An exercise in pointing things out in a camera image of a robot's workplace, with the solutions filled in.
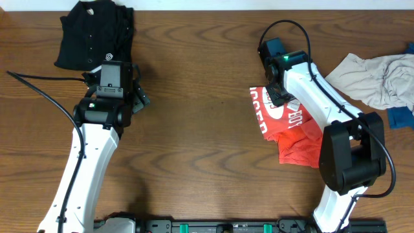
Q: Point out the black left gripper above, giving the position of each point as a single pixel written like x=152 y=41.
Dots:
x=139 y=98

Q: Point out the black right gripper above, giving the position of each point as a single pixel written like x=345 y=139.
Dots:
x=276 y=99

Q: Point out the orange red t-shirt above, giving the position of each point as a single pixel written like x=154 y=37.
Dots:
x=291 y=126

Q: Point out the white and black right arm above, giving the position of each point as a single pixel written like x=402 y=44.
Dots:
x=352 y=154

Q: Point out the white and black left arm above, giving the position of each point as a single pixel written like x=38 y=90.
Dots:
x=113 y=97

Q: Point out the folded black shirt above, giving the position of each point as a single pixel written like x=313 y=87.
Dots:
x=93 y=32

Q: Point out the beige crumpled shirt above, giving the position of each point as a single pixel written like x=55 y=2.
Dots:
x=381 y=83

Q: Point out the blue cloth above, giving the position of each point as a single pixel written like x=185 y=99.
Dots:
x=401 y=116

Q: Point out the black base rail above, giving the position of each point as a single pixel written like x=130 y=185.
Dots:
x=226 y=226

